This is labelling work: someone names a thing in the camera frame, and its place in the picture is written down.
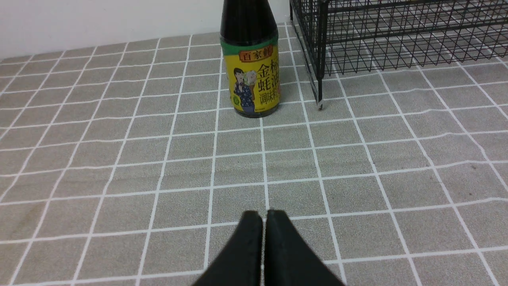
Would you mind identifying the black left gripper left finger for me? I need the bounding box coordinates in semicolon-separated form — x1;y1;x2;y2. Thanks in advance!
194;211;263;286

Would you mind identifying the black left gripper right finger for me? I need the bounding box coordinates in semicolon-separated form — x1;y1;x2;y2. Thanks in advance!
264;209;344;286

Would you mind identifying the black wire mesh shelf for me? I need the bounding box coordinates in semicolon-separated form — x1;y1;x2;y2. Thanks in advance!
290;0;508;109

